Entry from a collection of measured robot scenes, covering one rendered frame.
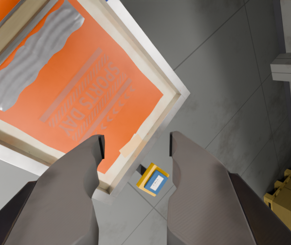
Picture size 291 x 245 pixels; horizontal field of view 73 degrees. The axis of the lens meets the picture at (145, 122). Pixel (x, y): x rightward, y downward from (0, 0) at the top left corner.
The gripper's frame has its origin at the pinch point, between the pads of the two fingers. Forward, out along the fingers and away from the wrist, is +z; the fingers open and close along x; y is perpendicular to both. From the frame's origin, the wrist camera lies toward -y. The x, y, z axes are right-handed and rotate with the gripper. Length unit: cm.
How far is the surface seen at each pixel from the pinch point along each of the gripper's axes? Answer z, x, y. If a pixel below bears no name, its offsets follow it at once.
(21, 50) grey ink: 46, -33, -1
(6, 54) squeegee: 41, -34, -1
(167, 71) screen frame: 68, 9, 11
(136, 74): 64, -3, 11
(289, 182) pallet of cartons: 305, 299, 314
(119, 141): 56, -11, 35
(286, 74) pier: 279, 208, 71
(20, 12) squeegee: 39.4, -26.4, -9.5
